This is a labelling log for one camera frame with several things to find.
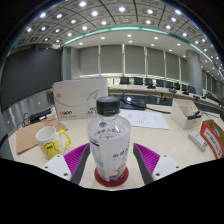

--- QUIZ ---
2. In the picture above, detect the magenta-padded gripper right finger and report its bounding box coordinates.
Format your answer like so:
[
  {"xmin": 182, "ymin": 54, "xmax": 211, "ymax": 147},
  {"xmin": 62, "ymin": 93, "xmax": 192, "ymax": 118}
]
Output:
[{"xmin": 132, "ymin": 142, "xmax": 184, "ymax": 186}]

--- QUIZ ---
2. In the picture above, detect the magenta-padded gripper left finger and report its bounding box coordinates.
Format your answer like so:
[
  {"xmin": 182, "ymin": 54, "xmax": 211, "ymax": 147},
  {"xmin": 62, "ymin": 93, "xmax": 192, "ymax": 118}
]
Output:
[{"xmin": 41, "ymin": 142, "xmax": 92, "ymax": 186}]

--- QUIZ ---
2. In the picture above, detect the clear black-capped water bottle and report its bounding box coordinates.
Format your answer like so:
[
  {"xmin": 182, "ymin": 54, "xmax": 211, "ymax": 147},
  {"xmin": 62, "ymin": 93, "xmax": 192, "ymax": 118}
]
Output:
[{"xmin": 86, "ymin": 95, "xmax": 132, "ymax": 183}]

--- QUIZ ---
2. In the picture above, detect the flat round red coaster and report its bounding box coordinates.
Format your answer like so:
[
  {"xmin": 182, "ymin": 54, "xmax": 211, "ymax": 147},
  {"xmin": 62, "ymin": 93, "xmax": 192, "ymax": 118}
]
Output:
[{"xmin": 93, "ymin": 166, "xmax": 130, "ymax": 188}]

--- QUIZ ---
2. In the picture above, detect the white printed paper sheet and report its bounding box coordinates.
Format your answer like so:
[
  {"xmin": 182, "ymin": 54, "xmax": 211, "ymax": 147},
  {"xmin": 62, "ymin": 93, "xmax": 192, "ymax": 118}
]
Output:
[{"xmin": 119, "ymin": 108, "xmax": 170, "ymax": 131}]

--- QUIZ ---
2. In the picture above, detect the brown cardboard sheet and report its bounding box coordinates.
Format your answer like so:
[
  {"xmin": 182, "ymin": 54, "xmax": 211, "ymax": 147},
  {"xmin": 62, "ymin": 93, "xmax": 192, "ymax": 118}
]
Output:
[{"xmin": 15, "ymin": 119, "xmax": 69, "ymax": 156}]

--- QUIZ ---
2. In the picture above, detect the small white oblong box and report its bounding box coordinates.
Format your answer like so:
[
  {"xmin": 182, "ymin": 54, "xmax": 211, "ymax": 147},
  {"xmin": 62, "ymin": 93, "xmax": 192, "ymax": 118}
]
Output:
[{"xmin": 188, "ymin": 129, "xmax": 210, "ymax": 152}]

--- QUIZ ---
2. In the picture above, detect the black power adapter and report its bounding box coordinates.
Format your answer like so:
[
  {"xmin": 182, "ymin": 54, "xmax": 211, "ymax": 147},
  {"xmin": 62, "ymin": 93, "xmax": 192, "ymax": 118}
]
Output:
[{"xmin": 29, "ymin": 107, "xmax": 54, "ymax": 124}]

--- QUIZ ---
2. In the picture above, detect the small open white box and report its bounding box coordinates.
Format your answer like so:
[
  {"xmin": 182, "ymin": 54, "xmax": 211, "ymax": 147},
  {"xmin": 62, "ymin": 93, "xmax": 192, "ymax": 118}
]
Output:
[{"xmin": 169, "ymin": 98, "xmax": 204, "ymax": 131}]

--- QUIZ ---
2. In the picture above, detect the black desk console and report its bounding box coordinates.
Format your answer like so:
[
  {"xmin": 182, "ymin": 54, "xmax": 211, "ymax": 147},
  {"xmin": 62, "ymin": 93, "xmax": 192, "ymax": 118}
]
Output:
[{"xmin": 118, "ymin": 94, "xmax": 148, "ymax": 111}]

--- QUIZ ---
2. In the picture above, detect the white paper carton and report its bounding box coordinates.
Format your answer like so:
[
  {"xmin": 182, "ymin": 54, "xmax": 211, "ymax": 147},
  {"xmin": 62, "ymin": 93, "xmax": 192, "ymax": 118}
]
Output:
[{"xmin": 52, "ymin": 77, "xmax": 110, "ymax": 121}]

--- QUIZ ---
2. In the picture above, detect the black clip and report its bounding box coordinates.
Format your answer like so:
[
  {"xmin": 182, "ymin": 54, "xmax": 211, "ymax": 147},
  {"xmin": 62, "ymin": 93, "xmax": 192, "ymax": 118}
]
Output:
[{"xmin": 187, "ymin": 110, "xmax": 203, "ymax": 121}]

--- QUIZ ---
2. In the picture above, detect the grey box monitor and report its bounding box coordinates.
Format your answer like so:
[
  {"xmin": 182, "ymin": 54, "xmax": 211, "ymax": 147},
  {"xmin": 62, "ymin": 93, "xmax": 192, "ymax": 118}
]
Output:
[{"xmin": 45, "ymin": 89, "xmax": 56, "ymax": 105}]

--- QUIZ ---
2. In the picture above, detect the long curved conference desk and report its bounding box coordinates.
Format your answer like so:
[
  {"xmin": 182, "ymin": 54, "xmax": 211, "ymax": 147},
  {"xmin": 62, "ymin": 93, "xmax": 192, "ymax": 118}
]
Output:
[{"xmin": 108, "ymin": 83, "xmax": 224, "ymax": 112}]

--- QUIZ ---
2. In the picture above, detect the open brown cardboard box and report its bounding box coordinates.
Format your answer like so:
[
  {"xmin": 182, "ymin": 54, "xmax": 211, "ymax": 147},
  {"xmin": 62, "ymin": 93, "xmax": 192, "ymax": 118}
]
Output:
[{"xmin": 199, "ymin": 119, "xmax": 224, "ymax": 161}]

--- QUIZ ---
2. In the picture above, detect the row of black chairs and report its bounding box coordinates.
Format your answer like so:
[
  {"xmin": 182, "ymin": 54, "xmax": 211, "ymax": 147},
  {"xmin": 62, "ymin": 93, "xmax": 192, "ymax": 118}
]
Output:
[{"xmin": 119, "ymin": 76, "xmax": 202, "ymax": 96}]

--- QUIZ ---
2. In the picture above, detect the group of ceiling lights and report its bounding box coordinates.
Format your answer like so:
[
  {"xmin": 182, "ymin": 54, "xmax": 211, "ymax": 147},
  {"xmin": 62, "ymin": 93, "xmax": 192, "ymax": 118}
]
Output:
[{"xmin": 9, "ymin": 0, "xmax": 224, "ymax": 74}]

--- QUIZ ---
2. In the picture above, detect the white mug with yellow handle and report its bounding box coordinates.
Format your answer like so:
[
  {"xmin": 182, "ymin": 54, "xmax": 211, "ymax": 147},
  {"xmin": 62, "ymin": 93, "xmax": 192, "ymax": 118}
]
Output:
[{"xmin": 35, "ymin": 125, "xmax": 72, "ymax": 160}]

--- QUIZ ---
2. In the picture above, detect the black cable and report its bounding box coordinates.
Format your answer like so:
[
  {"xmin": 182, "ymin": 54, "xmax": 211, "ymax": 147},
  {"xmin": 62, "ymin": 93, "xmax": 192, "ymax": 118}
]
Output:
[{"xmin": 145, "ymin": 104, "xmax": 172, "ymax": 115}]

